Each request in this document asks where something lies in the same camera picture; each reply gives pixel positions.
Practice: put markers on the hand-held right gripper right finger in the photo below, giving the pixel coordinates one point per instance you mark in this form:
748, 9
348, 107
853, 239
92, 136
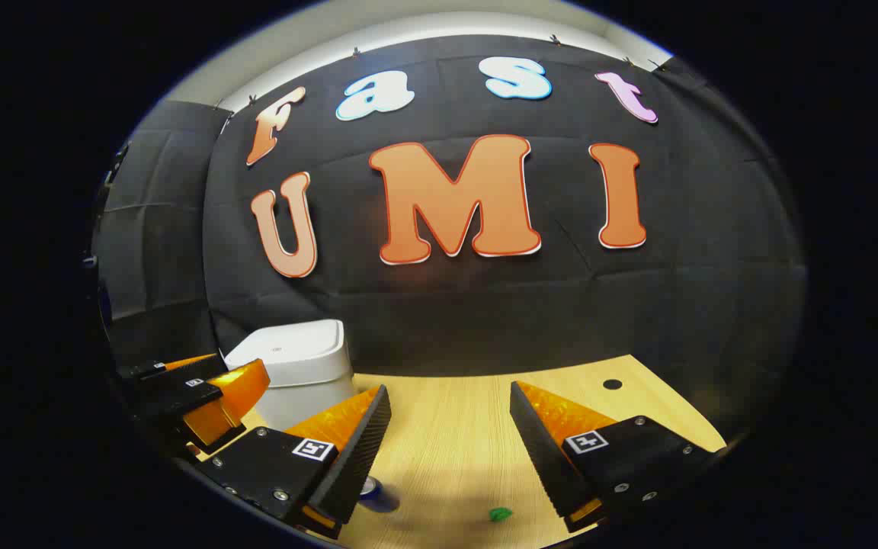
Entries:
542, 457

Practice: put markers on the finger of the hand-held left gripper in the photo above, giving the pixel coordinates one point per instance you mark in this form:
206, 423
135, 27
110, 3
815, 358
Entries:
233, 400
180, 368

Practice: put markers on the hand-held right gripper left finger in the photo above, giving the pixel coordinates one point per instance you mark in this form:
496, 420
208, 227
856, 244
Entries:
359, 457

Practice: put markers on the blue pop can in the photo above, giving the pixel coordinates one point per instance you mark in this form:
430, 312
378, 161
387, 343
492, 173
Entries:
376, 496

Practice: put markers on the green paper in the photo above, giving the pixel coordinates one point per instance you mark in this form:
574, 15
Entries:
500, 515

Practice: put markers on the white desktop garbage bin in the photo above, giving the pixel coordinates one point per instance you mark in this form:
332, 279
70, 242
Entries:
302, 358

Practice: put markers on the wooden desktop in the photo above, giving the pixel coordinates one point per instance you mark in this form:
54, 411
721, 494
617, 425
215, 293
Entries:
454, 442

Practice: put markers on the black backdrop cloth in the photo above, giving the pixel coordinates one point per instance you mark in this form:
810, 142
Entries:
485, 320

